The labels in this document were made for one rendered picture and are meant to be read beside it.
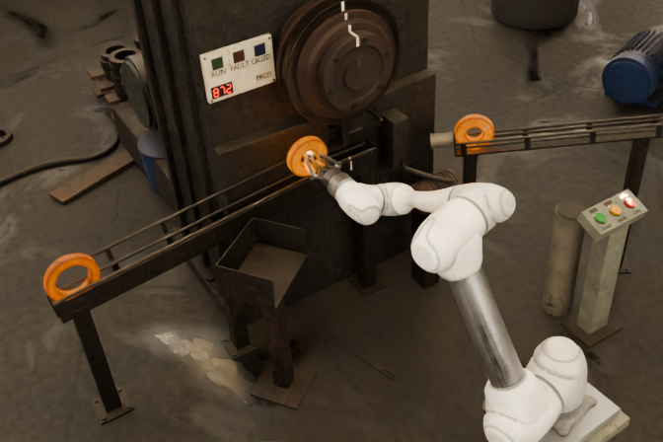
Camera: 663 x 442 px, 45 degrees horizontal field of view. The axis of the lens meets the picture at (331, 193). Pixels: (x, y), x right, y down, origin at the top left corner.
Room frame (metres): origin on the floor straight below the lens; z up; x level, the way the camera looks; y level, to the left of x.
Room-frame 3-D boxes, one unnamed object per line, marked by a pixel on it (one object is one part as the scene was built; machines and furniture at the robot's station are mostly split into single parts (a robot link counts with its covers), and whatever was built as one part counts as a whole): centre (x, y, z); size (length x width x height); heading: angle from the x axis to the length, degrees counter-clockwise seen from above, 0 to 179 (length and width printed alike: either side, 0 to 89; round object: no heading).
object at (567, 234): (2.34, -0.90, 0.26); 0.12 x 0.12 x 0.52
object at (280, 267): (2.02, 0.24, 0.36); 0.26 x 0.20 x 0.72; 154
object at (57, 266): (2.00, 0.89, 0.65); 0.18 x 0.03 x 0.18; 122
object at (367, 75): (2.45, -0.11, 1.11); 0.28 x 0.06 x 0.28; 119
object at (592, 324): (2.22, -1.02, 0.31); 0.24 x 0.16 x 0.62; 119
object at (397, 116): (2.66, -0.26, 0.68); 0.11 x 0.08 x 0.24; 29
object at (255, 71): (2.46, 0.29, 1.15); 0.26 x 0.02 x 0.18; 119
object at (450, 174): (2.58, -0.42, 0.27); 0.22 x 0.13 x 0.53; 119
